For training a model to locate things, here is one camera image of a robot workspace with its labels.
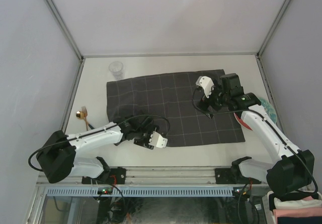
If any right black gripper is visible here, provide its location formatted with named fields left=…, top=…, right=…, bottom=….
left=196, top=80, right=230, bottom=119

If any dark grey checked cloth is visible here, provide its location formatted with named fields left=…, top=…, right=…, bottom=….
left=106, top=69, right=245, bottom=147

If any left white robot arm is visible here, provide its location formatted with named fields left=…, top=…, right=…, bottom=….
left=36, top=115, right=168, bottom=184

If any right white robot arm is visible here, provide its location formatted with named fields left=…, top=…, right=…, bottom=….
left=193, top=73, right=318, bottom=196

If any red and teal plate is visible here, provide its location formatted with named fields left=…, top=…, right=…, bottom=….
left=234, top=97, right=278, bottom=131

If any gold fork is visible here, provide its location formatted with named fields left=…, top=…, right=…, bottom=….
left=82, top=106, right=89, bottom=130

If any gold spoon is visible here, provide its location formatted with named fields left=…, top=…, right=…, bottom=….
left=76, top=111, right=94, bottom=130

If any clear drinking glass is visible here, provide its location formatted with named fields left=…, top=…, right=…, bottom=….
left=109, top=61, right=124, bottom=81

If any white laundry basket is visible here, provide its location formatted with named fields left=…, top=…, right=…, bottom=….
left=262, top=191, right=321, bottom=223

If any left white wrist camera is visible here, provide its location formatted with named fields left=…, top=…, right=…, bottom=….
left=148, top=131, right=168, bottom=148

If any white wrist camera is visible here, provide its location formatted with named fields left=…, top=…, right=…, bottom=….
left=196, top=76, right=214, bottom=98
left=148, top=131, right=168, bottom=148

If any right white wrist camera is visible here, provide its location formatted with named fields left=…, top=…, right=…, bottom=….
left=196, top=76, right=214, bottom=98

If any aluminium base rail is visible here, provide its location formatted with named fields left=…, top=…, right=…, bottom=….
left=36, top=165, right=310, bottom=186

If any blue slotted cable duct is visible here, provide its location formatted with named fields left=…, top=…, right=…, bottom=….
left=46, top=186, right=233, bottom=197

